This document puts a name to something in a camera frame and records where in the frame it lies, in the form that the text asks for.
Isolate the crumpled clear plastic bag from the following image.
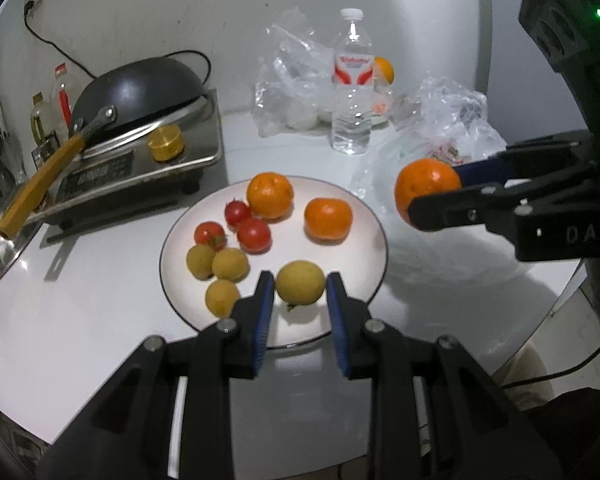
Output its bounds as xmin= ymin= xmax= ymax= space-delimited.
xmin=405 ymin=74 xmax=508 ymax=166

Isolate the red label bottle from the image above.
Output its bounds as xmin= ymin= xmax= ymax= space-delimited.
xmin=52 ymin=63 xmax=76 ymax=131

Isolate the clear plastic water bottle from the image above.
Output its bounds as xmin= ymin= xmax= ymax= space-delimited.
xmin=330 ymin=8 xmax=375 ymax=155

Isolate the white plate with black rim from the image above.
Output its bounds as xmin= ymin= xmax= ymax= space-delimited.
xmin=159 ymin=175 xmax=390 ymax=350

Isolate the black cooker power cable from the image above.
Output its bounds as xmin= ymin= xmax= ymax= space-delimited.
xmin=24 ymin=2 xmax=213 ymax=86

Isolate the large orange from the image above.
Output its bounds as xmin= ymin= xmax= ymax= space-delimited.
xmin=372 ymin=57 xmax=396 ymax=86

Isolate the black wok with wooden handle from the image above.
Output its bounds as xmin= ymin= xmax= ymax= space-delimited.
xmin=0 ymin=57 xmax=206 ymax=238

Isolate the steel pot lid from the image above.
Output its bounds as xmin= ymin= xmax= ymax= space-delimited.
xmin=0 ymin=205 xmax=43 ymax=293

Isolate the green cooking oil bottle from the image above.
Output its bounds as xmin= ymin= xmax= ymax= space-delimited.
xmin=29 ymin=92 xmax=61 ymax=151

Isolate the green printed plastic bag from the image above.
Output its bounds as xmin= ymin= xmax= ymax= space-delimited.
xmin=350 ymin=130 xmax=531 ymax=286

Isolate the stainless steel induction cooker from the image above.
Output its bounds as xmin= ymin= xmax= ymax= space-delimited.
xmin=32 ymin=89 xmax=226 ymax=231

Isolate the longan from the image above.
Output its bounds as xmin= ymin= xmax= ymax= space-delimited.
xmin=211 ymin=247 xmax=251 ymax=282
xmin=186 ymin=244 xmax=217 ymax=281
xmin=276 ymin=260 xmax=327 ymax=307
xmin=205 ymin=280 xmax=242 ymax=317

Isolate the tangerine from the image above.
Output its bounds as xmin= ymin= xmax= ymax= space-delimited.
xmin=304 ymin=197 xmax=354 ymax=245
xmin=246 ymin=172 xmax=295 ymax=221
xmin=394 ymin=158 xmax=462 ymax=223

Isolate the thin black cable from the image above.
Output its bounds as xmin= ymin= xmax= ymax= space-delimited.
xmin=500 ymin=330 xmax=600 ymax=391

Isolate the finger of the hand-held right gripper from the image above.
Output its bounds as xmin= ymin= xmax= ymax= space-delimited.
xmin=452 ymin=130 xmax=598 ymax=189
xmin=407 ymin=181 xmax=534 ymax=233

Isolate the cherry tomato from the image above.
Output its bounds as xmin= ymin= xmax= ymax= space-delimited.
xmin=237 ymin=217 xmax=272 ymax=254
xmin=194 ymin=221 xmax=227 ymax=251
xmin=224 ymin=200 xmax=253 ymax=226

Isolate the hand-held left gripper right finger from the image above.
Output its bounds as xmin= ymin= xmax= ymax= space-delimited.
xmin=326 ymin=271 xmax=563 ymax=480

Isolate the white dish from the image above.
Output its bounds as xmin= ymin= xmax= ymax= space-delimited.
xmin=320 ymin=85 xmax=396 ymax=128

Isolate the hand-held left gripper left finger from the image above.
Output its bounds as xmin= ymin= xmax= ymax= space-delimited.
xmin=37 ymin=270 xmax=276 ymax=480

